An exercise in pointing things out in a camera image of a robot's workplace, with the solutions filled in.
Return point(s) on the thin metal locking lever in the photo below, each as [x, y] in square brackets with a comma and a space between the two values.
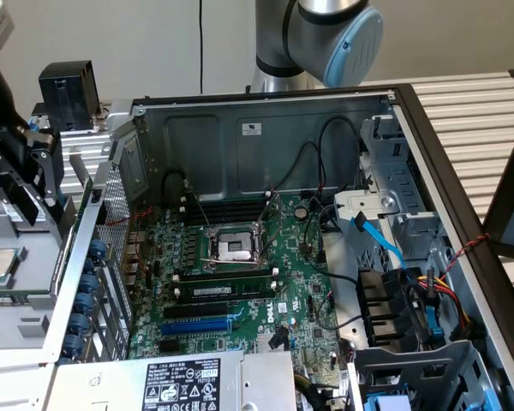
[198, 205]
[214, 260]

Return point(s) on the silver power supply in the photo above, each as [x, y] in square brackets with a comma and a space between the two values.
[103, 381]

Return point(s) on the metal socket cover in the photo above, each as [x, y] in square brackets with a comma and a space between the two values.
[261, 226]

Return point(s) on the CPU socket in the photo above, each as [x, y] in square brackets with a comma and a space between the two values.
[233, 250]

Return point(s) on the short black expansion slot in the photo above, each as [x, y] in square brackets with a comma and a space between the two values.
[171, 347]

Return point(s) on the blue plastic piece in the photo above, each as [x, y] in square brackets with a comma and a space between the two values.
[383, 404]

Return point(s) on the silver drive bracket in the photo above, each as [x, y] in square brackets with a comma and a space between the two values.
[368, 201]

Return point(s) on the black plastic box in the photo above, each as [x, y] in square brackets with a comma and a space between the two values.
[66, 98]

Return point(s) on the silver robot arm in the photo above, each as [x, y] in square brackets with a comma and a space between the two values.
[282, 34]

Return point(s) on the blue expansion slot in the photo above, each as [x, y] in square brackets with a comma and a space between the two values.
[197, 327]

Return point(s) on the grey metal disk bay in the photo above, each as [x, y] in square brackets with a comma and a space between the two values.
[407, 180]

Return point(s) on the coin battery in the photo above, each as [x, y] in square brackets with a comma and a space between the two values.
[300, 212]

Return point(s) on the blue card retention clip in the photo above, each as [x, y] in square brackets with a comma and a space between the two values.
[84, 303]
[79, 323]
[88, 283]
[73, 343]
[97, 249]

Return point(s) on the black RAM slot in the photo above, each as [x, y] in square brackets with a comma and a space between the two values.
[227, 215]
[227, 209]
[227, 204]
[227, 220]

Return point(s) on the dark framed panel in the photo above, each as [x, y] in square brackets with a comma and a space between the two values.
[503, 205]

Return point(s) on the green motherboard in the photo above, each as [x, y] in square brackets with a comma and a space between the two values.
[291, 257]

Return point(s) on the open grey PC case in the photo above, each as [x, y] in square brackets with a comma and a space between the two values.
[282, 162]

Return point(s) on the white case sticker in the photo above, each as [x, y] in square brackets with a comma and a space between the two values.
[252, 128]

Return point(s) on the black RAM stick with label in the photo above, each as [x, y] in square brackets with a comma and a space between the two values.
[222, 292]

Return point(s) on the green RAM stick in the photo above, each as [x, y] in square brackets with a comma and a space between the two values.
[17, 295]

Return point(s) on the blue hard disk caddy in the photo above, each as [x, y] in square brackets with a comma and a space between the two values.
[32, 124]

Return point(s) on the grey parts rack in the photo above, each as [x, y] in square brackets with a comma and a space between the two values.
[34, 265]

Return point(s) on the long black expansion slot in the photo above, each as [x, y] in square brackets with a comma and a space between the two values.
[197, 310]

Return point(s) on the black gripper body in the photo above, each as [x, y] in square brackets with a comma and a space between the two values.
[0, 98]

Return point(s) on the blue-grey metal disk bay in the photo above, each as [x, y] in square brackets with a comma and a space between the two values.
[411, 368]

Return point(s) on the black power supply label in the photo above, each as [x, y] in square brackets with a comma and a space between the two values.
[182, 385]

